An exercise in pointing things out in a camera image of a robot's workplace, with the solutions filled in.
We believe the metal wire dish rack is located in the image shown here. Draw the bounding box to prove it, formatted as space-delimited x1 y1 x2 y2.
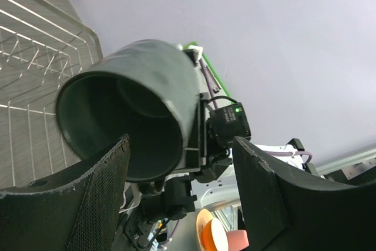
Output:
1 0 102 188

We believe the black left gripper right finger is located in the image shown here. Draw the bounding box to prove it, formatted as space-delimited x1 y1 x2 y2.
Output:
233 137 375 250

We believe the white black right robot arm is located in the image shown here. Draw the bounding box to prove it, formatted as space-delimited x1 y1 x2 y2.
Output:
112 93 250 250

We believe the aluminium rail profile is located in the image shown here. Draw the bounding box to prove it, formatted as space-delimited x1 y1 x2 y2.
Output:
315 146 375 186

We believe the grey ceramic mug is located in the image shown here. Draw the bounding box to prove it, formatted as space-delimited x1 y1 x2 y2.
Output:
55 39 199 182

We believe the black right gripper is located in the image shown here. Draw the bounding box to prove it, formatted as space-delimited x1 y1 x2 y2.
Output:
176 93 233 183

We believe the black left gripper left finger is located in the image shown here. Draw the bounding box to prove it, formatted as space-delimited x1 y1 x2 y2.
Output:
1 135 130 250

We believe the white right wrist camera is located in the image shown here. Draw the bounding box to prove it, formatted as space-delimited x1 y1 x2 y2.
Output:
183 45 203 66

